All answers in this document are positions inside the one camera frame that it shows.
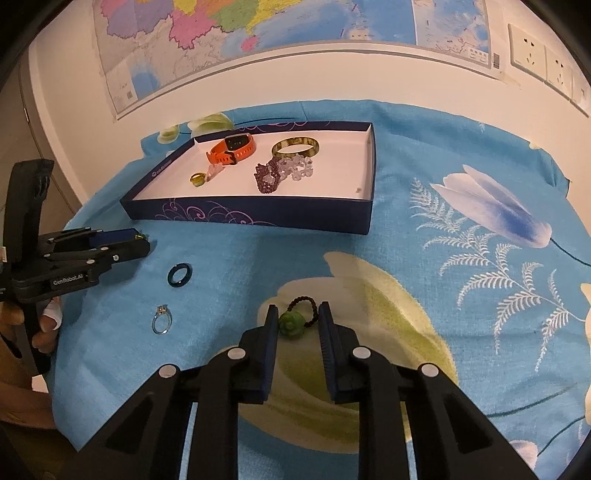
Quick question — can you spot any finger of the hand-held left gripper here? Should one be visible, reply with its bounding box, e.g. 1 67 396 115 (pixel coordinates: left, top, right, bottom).
51 240 151 282
39 227 148 254

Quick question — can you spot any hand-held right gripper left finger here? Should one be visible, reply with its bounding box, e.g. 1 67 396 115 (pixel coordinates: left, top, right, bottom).
69 302 280 480

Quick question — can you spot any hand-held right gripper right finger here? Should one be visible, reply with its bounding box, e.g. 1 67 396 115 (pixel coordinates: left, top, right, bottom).
318 301 539 480

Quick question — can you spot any orange wristwatch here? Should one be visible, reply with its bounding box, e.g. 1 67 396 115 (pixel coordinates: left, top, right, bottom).
205 132 258 166

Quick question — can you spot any purple bead bracelet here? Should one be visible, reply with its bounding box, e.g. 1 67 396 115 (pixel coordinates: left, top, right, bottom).
253 159 283 195

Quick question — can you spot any navy cardboard box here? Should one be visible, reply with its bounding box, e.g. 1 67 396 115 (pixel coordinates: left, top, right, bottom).
120 121 377 235

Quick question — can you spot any clear crystal bracelet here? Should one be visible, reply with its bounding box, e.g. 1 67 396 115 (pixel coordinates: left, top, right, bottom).
274 156 316 182

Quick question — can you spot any green brown bangle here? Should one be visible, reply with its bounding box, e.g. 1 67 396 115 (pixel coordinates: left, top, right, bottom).
271 137 320 159

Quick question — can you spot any person's left forearm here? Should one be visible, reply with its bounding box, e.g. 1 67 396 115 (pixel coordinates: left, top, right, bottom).
0 342 57 432

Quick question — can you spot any person's left hand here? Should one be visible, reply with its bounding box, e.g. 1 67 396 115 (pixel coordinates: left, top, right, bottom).
0 298 64 356

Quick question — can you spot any wooden door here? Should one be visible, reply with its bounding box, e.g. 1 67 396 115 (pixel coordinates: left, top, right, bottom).
0 55 86 222

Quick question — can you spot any dark blue ring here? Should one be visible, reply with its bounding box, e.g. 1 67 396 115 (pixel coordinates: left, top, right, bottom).
167 263 192 288

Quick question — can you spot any silver ring with stone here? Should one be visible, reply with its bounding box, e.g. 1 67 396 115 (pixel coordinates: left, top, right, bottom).
151 305 174 335

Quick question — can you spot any colourful wall map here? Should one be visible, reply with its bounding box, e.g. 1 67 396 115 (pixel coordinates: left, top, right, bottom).
92 0 504 122

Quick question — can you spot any white wall outlet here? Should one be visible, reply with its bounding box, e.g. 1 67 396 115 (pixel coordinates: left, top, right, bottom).
508 23 548 84
545 45 576 100

